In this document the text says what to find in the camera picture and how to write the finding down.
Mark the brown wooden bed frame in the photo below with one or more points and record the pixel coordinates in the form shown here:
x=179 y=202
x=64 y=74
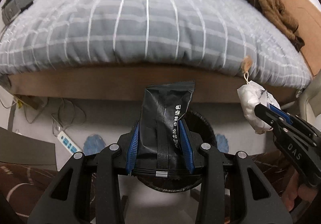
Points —
x=125 y=83

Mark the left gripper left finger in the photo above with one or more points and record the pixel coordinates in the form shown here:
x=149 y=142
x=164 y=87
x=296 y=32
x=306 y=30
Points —
x=67 y=198

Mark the grey checked bed sheet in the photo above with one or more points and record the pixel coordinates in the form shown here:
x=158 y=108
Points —
x=211 y=34

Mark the brown patterned right trouser leg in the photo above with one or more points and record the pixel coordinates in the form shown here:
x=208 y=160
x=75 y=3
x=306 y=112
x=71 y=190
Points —
x=276 y=168

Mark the brown fleece jacket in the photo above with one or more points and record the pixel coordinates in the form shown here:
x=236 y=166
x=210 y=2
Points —
x=275 y=11

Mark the brown patterned left trouser leg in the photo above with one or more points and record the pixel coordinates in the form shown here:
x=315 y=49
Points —
x=22 y=186

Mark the white power strip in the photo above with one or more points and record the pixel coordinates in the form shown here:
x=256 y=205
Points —
x=67 y=143

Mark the person right hand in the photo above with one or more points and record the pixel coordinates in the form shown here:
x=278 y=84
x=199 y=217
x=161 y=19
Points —
x=294 y=190

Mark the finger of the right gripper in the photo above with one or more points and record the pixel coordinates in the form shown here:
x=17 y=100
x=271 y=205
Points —
x=296 y=122
x=276 y=122

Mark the blue left slipper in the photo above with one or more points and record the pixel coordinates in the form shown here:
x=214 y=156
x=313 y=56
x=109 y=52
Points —
x=94 y=144

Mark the wooden headboard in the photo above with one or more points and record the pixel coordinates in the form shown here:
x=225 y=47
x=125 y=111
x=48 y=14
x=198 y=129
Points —
x=308 y=17

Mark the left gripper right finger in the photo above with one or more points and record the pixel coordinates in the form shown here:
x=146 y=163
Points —
x=252 y=197

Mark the blue slipper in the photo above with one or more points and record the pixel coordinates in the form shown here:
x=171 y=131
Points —
x=222 y=143
x=94 y=144

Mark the brown patterned trouser leg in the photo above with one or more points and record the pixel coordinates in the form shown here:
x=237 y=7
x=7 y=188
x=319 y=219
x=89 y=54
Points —
x=276 y=168
x=22 y=186

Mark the black trash bin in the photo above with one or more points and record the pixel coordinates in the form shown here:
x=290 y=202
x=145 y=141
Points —
x=196 y=123

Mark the black foil packet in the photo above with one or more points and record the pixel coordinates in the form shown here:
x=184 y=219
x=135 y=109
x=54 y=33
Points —
x=160 y=133

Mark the blue right slipper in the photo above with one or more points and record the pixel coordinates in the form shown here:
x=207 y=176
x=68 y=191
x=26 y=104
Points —
x=222 y=143

